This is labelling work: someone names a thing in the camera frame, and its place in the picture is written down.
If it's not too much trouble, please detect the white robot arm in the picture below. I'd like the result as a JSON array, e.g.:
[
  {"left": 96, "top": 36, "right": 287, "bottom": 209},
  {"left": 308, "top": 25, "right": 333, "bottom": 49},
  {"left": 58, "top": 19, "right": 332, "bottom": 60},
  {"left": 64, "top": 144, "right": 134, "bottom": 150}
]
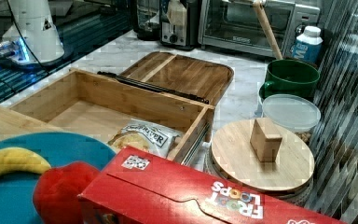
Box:
[{"left": 0, "top": 0, "right": 64, "bottom": 65}]

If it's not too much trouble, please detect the dark wooden cutting board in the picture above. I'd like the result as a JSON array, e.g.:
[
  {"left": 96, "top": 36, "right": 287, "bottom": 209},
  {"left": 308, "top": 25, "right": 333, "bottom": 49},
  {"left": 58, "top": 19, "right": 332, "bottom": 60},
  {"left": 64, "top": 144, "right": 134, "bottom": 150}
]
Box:
[{"left": 121, "top": 51, "right": 234, "bottom": 105}]

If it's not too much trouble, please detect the chips bag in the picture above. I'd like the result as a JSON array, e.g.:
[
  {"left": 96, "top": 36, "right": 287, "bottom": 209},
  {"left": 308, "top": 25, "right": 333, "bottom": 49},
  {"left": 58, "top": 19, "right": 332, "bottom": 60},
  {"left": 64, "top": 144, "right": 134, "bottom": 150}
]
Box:
[{"left": 108, "top": 119, "right": 183, "bottom": 158}]

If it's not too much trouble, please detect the open bamboo drawer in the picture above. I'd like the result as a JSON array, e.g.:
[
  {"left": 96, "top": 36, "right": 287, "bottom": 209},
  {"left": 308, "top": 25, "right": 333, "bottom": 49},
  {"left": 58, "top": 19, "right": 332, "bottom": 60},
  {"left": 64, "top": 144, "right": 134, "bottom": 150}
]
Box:
[{"left": 10, "top": 70, "right": 214, "bottom": 161}]

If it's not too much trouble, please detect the round wooden jar lid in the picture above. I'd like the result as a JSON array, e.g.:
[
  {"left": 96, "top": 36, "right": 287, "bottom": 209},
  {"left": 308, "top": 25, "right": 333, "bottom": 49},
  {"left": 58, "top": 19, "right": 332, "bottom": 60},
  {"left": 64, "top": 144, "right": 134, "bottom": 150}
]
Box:
[{"left": 211, "top": 118, "right": 314, "bottom": 192}]

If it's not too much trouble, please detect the red cereal box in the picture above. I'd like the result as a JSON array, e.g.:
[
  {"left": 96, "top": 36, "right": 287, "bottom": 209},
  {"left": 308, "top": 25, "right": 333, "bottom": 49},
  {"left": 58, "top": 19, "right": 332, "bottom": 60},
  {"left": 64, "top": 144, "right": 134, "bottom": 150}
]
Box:
[{"left": 78, "top": 147, "right": 346, "bottom": 224}]

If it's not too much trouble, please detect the black silver toaster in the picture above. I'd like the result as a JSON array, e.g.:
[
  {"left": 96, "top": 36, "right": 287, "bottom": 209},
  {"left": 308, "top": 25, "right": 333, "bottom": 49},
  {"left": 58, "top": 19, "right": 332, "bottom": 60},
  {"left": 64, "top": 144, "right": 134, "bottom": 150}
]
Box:
[{"left": 159, "top": 0, "right": 201, "bottom": 50}]

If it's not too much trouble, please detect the silver toaster oven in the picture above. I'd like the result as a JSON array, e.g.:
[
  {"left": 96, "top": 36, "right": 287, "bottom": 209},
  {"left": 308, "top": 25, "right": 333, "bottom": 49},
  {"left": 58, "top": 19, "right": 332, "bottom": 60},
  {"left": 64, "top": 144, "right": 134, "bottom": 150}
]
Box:
[{"left": 199, "top": 0, "right": 322, "bottom": 57}]

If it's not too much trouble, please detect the black coffee grinder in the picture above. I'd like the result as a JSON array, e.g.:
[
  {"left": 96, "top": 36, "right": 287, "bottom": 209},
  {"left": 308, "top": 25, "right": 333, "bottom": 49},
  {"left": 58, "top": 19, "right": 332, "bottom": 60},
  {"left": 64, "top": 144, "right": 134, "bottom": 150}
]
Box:
[{"left": 131, "top": 0, "right": 160, "bottom": 41}]

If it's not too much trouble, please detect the green mug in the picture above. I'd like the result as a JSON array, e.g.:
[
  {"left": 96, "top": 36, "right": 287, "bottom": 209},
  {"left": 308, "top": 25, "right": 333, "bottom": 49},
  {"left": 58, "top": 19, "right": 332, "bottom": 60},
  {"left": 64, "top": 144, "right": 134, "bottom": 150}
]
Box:
[{"left": 261, "top": 60, "right": 320, "bottom": 99}]

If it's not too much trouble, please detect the bamboo counter box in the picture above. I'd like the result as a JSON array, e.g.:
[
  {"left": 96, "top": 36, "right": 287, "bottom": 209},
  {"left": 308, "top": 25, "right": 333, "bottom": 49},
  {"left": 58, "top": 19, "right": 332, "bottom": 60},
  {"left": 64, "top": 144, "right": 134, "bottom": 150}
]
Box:
[{"left": 0, "top": 102, "right": 63, "bottom": 148}]

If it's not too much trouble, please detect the wooden spoon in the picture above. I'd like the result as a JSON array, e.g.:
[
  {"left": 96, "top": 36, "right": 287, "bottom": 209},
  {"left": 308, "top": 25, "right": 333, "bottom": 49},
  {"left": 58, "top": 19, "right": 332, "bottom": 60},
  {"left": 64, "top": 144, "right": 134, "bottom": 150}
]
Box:
[{"left": 252, "top": 0, "right": 282, "bottom": 60}]

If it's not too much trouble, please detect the blue white milk bottle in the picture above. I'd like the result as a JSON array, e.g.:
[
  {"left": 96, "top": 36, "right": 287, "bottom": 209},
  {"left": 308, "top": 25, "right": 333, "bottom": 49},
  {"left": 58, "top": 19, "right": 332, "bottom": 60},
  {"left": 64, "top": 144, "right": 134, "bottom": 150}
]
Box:
[{"left": 292, "top": 26, "right": 323, "bottom": 63}]

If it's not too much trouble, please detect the red apple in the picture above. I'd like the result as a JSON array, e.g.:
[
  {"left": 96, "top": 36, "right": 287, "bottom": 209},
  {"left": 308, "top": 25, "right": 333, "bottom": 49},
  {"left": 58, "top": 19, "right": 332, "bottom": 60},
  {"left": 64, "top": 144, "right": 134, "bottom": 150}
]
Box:
[{"left": 33, "top": 161, "right": 100, "bottom": 224}]

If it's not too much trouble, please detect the grey woven jar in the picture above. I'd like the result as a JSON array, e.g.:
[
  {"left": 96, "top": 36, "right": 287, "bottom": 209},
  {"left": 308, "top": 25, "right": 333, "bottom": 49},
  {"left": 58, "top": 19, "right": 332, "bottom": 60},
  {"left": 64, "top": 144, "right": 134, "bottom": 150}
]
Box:
[{"left": 203, "top": 149, "right": 313, "bottom": 206}]

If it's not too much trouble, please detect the blue round plate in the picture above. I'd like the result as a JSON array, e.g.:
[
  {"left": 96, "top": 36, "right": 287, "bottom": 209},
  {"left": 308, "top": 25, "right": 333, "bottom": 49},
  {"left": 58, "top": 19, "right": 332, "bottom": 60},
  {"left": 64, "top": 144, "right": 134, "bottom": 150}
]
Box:
[{"left": 0, "top": 132, "right": 117, "bottom": 224}]

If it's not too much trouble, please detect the yellow banana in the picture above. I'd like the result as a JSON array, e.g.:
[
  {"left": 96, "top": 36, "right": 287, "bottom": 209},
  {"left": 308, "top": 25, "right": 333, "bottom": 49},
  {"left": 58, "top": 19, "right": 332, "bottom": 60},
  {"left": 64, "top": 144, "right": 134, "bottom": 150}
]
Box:
[{"left": 0, "top": 147, "right": 51, "bottom": 176}]

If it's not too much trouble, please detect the black drawer handle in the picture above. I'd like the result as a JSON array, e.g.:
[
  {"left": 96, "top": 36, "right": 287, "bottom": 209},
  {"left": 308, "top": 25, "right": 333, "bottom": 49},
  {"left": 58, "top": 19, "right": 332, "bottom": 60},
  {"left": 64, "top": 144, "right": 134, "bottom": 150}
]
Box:
[{"left": 97, "top": 71, "right": 209, "bottom": 105}]

